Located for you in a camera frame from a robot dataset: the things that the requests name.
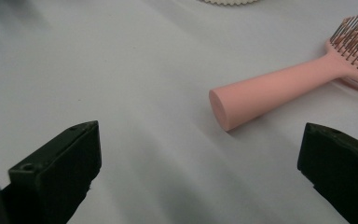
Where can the pink hairbrush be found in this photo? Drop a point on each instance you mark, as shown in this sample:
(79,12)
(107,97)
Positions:
(276,90)

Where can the white plastic basket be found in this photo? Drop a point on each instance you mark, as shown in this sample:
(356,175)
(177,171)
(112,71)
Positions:
(230,2)

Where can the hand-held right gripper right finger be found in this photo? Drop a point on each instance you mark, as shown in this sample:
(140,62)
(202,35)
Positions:
(345,174)

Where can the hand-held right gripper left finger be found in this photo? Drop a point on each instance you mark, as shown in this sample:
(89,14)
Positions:
(56,168)

